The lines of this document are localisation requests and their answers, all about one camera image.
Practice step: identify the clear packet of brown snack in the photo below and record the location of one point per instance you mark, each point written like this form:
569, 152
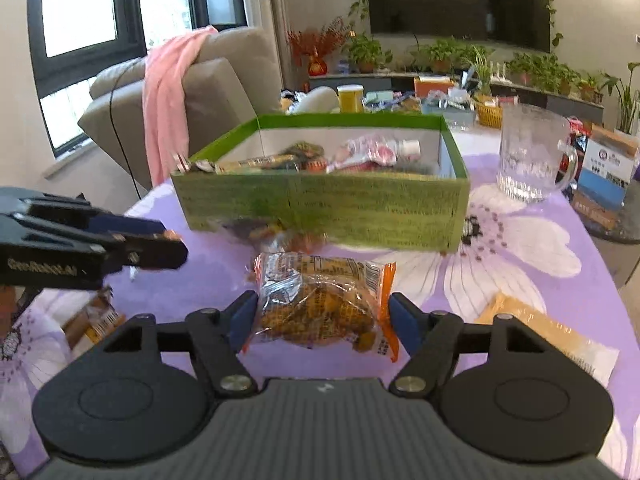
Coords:
275, 237

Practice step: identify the orange red snack packet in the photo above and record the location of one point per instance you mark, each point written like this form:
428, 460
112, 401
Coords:
316, 165

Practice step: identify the dark green snack packet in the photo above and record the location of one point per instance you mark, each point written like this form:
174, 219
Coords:
304, 149

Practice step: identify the black wall television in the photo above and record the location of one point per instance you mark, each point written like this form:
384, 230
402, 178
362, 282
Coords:
457, 2

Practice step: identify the orange box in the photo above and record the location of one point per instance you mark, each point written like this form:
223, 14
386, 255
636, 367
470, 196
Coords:
434, 86

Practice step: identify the large leaf potted plant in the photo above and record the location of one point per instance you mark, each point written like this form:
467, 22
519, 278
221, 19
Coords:
625, 95

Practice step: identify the purple floral tablecloth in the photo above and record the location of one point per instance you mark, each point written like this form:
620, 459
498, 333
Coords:
525, 260

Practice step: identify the grey television cabinet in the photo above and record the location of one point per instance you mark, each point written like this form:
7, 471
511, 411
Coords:
395, 81

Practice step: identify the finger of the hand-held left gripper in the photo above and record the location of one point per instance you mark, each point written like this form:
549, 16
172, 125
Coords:
150, 254
127, 225

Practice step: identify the yellow jar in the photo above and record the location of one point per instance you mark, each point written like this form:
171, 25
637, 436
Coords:
350, 99

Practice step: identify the small red white packets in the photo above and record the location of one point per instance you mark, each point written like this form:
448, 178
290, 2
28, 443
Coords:
192, 164

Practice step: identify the yellow flat snack packet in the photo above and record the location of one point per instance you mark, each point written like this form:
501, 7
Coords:
555, 332

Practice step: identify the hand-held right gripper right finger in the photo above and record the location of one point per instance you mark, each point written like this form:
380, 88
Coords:
404, 320

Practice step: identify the printed cardboard box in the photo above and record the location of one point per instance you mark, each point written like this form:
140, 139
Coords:
605, 175

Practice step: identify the white round cushion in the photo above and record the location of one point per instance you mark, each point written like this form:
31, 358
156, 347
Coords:
315, 99

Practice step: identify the grey blue storage box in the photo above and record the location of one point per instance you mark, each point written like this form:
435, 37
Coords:
450, 112

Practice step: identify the red flower arrangement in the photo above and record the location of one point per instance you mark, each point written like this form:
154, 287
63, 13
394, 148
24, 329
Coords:
317, 47

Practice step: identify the yellow wicker basket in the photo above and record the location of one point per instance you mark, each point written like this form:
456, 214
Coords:
489, 114

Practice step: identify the black framed window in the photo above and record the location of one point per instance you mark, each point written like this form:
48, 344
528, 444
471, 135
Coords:
85, 10

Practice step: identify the grass-like potted plant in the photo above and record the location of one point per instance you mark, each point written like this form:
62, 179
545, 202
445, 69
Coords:
481, 72

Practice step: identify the leafy potted plant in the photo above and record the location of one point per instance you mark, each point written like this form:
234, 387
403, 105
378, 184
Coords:
527, 67
367, 52
442, 55

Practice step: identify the clear glass mug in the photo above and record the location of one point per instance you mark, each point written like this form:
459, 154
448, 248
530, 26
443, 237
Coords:
532, 152

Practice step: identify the beige sofa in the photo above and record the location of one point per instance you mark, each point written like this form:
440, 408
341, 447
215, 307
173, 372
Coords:
225, 90

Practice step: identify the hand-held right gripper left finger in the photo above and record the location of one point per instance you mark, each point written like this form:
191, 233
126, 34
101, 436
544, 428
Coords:
244, 317

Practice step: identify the orange clear snack packet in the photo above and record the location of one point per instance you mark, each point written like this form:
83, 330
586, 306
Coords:
320, 302

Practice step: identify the pink white snack packet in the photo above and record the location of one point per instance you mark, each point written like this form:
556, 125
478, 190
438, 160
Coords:
372, 152

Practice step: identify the long yellow snack packet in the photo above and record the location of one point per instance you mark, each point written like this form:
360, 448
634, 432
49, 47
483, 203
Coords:
260, 162

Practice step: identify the cardboard box with label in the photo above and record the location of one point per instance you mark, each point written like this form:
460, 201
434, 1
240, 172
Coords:
97, 320

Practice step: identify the green cardboard box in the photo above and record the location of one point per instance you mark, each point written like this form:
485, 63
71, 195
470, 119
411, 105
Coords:
325, 207

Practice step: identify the pink blanket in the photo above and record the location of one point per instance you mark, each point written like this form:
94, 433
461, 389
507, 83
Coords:
167, 105

